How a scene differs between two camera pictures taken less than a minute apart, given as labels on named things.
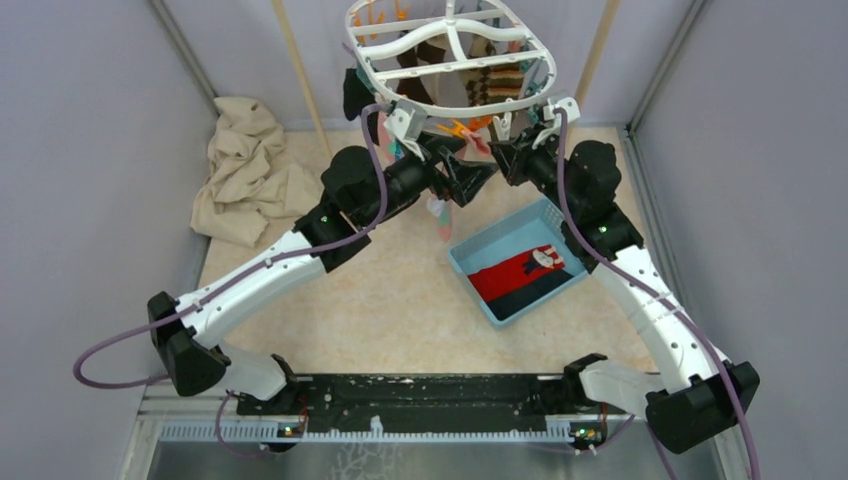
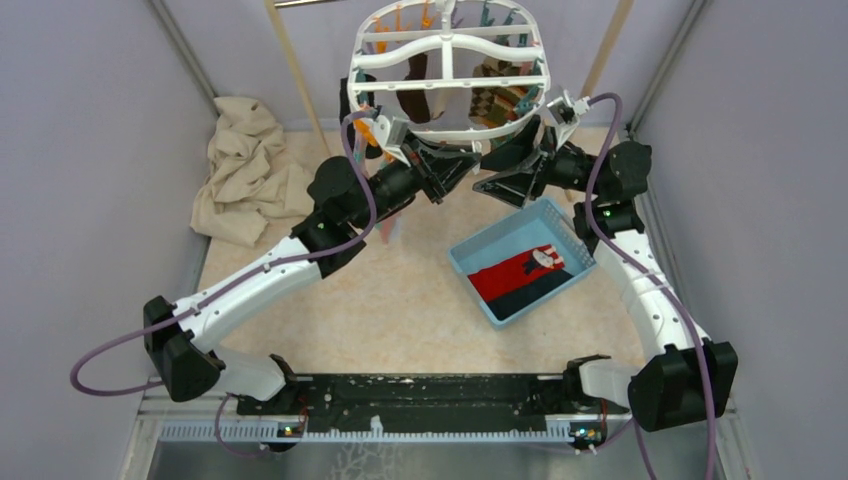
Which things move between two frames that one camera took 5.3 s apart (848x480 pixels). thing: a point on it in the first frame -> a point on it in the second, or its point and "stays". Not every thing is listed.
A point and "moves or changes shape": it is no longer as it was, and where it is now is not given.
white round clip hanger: [449, 111] moves or changes shape
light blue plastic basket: [507, 240] stays
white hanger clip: [503, 127] -> [477, 147]
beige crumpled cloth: [251, 176] stays
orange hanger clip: [456, 127] -> [366, 132]
